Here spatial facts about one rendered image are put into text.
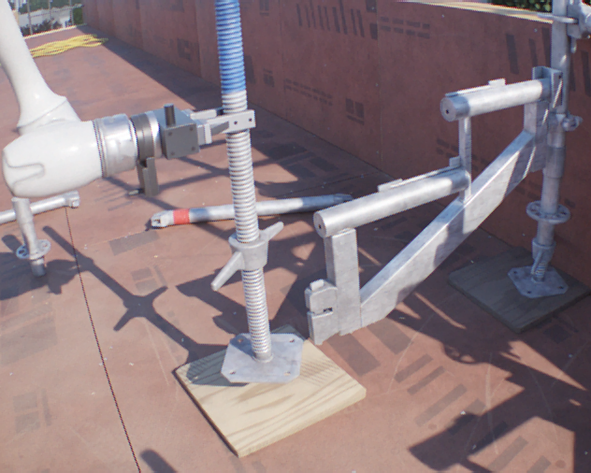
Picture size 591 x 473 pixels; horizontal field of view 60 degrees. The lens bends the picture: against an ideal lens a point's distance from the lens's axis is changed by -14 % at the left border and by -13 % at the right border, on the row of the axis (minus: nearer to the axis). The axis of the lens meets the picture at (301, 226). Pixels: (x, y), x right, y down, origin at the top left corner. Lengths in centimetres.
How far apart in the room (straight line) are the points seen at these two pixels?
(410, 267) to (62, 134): 73
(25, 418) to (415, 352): 91
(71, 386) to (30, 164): 68
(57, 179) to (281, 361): 56
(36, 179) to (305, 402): 69
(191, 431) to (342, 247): 48
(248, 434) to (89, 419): 36
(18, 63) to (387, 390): 96
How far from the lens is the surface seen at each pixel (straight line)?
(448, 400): 121
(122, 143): 84
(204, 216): 195
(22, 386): 143
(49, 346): 153
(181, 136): 83
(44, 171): 83
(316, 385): 122
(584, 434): 120
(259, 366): 111
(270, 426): 114
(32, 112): 97
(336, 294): 111
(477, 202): 125
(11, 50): 94
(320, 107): 268
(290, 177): 229
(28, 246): 184
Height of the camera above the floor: 84
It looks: 26 degrees down
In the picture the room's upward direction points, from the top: 4 degrees counter-clockwise
